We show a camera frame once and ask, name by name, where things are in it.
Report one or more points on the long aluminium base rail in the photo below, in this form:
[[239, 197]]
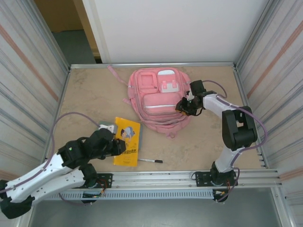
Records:
[[154, 176]]

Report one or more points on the brown wooden door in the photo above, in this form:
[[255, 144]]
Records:
[[66, 14]]

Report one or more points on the aluminium frame post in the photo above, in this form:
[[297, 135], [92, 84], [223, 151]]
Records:
[[258, 30]]

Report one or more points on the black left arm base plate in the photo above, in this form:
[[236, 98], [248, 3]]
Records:
[[105, 180]]

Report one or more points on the pink student backpack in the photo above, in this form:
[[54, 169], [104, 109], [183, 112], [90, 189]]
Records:
[[158, 104]]

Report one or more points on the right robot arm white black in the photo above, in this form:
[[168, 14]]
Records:
[[239, 127]]

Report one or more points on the aluminium frame rail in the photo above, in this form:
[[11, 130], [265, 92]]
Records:
[[248, 113], [154, 65], [61, 101]]

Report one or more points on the grey green wallet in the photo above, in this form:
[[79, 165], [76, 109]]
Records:
[[105, 122]]

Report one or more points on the white door frame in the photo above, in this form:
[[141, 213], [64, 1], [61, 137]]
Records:
[[99, 35]]

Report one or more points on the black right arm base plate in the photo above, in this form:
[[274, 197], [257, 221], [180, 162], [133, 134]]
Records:
[[203, 179]]

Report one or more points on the yellow cartoon cover book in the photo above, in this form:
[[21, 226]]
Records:
[[126, 142]]

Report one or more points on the small circuit board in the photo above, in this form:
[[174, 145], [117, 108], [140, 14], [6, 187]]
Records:
[[92, 194], [220, 192]]

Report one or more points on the black marker pen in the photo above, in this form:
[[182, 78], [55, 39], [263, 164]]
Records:
[[151, 161]]

